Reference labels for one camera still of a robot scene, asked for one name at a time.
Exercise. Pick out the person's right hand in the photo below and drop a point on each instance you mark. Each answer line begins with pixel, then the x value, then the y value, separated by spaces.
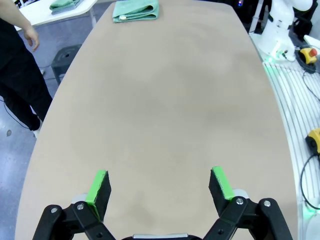
pixel 32 36

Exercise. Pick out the white side table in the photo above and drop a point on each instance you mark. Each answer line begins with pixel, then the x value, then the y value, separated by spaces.
pixel 40 15

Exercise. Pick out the grey plastic step stool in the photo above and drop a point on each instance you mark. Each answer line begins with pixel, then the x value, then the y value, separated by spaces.
pixel 65 56

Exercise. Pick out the yellow emergency stop button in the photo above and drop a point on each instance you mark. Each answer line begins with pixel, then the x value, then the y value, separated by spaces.
pixel 307 56
pixel 315 140

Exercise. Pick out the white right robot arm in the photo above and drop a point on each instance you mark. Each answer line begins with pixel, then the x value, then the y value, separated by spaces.
pixel 277 30

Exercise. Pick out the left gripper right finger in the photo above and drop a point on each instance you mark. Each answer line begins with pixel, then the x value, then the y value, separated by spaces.
pixel 220 195

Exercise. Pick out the white ribbed robot platform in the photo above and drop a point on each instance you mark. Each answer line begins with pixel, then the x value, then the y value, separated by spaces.
pixel 282 100

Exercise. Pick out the person in black t-shirt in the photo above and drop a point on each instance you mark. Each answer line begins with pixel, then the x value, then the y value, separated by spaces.
pixel 15 75

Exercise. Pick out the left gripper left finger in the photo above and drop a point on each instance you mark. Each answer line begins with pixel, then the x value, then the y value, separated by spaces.
pixel 100 197

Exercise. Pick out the person's right forearm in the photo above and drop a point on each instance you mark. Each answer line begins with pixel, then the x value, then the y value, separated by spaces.
pixel 15 12

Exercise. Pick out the green terry towel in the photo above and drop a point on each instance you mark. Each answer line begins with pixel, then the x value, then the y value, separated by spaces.
pixel 136 10
pixel 63 4

